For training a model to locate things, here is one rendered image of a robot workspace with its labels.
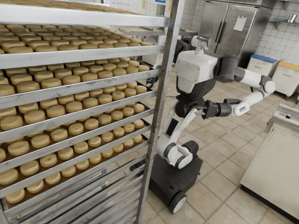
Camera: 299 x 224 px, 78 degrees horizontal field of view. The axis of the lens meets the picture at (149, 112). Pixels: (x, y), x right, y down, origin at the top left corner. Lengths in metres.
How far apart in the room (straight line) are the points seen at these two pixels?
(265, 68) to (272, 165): 3.63
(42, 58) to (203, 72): 0.96
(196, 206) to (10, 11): 1.86
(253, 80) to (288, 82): 3.94
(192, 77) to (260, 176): 1.23
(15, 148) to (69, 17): 0.39
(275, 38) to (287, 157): 4.39
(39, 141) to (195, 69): 0.96
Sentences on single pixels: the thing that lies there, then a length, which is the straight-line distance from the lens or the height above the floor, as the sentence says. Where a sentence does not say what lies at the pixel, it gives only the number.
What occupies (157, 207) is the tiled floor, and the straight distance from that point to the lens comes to 1.86.
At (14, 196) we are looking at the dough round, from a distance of 0.78.
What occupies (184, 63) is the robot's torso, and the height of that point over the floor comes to 1.23.
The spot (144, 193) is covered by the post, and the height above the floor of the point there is 0.59.
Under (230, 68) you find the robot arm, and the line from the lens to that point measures 1.24.
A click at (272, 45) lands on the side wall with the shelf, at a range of 5.98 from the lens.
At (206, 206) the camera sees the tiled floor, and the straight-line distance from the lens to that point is 2.00.
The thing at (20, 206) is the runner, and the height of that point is 0.97.
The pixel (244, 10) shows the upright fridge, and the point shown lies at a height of 1.66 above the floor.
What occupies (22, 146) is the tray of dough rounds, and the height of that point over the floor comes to 1.15.
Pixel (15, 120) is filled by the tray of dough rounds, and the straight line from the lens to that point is 0.60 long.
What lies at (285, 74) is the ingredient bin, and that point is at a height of 0.56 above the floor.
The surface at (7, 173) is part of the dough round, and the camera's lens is 0.72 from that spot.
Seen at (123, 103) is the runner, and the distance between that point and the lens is 0.68.
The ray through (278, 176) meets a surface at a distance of 2.06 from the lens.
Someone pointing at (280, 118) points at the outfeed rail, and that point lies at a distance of 1.82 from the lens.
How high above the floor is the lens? 1.56
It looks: 31 degrees down
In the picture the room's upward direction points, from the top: 9 degrees clockwise
